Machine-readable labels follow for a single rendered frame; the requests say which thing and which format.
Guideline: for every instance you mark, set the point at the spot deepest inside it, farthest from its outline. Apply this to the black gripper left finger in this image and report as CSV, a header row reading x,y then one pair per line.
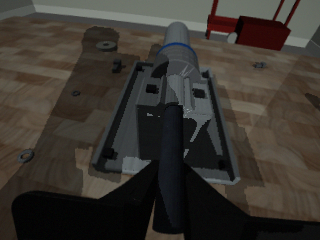
x,y
122,214

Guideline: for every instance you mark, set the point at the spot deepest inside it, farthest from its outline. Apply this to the beige flat washer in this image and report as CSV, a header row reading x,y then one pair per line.
x,y
106,46

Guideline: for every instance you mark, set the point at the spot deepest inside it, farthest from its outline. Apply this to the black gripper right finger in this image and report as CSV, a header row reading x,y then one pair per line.
x,y
210,216

